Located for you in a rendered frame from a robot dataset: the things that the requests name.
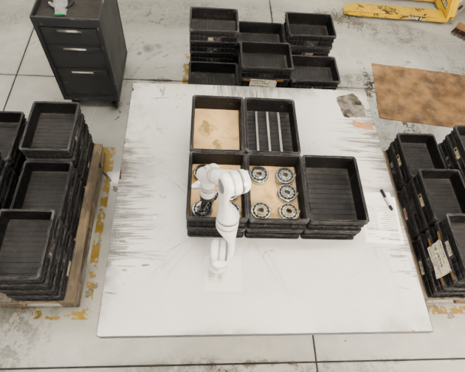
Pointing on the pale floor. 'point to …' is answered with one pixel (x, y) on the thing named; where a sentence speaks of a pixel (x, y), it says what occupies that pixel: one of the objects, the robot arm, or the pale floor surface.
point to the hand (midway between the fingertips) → (207, 206)
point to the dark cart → (83, 48)
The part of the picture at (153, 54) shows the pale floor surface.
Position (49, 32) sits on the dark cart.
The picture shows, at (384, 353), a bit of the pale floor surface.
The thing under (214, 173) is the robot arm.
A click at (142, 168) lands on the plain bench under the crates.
